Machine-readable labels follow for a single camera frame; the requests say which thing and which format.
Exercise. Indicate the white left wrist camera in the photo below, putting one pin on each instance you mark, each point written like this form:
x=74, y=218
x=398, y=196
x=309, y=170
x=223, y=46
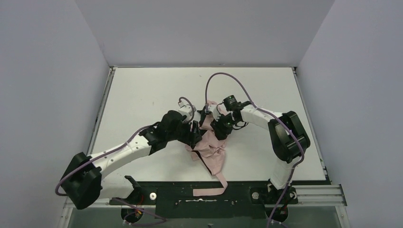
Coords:
x=188, y=111

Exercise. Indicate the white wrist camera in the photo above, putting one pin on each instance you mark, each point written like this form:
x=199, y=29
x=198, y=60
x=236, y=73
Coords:
x=188, y=111
x=212, y=110

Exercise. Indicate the pink and black umbrella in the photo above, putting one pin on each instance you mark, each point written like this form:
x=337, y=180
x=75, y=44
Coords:
x=211, y=152

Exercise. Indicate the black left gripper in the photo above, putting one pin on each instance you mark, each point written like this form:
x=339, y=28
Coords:
x=194, y=136

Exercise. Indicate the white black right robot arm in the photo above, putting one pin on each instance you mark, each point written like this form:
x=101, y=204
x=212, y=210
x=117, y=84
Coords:
x=288, y=136

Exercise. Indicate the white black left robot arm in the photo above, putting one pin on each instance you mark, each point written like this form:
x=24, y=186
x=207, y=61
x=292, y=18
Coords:
x=84, y=178

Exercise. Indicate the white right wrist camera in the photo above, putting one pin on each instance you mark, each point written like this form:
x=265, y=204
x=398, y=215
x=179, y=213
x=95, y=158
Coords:
x=212, y=110

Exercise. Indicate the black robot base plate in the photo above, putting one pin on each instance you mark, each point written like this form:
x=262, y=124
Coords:
x=175, y=200

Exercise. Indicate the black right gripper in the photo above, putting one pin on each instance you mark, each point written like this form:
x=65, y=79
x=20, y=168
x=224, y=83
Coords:
x=218, y=126

